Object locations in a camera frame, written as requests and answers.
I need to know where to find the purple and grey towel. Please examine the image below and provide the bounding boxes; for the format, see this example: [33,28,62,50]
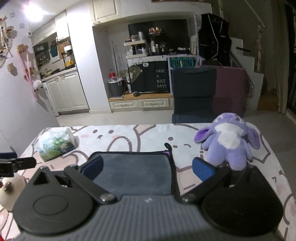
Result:
[91,143,180,199]

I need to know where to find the purple plush toy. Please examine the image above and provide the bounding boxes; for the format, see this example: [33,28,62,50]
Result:
[194,113,260,171]

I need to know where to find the green floral tissue pack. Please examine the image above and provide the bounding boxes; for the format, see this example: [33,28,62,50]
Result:
[37,127,77,162]

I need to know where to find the dark floor chair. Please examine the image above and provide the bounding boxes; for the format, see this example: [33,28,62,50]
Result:
[172,67,217,123]

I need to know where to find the white drawer platform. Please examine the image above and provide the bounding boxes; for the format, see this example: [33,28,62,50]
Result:
[108,93,174,113]

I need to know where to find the white kitchen cabinet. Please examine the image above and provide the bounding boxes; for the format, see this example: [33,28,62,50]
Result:
[43,70,89,113]

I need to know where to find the white washing machine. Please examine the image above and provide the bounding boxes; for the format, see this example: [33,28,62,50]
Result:
[42,82,59,117]

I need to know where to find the dark grey trash bin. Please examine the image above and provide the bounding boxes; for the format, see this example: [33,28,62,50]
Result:
[108,72,125,97]

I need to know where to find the maroon folded mat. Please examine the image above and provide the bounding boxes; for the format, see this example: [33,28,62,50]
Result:
[196,65,247,119]

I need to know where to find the black have a nice day curtain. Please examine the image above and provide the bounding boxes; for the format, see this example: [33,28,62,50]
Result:
[128,61,170,94]

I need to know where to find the green poison sign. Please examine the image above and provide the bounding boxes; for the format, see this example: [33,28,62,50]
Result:
[170,57,195,68]

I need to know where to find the white shelf rack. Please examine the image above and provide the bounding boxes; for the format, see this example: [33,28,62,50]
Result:
[124,40,149,59]

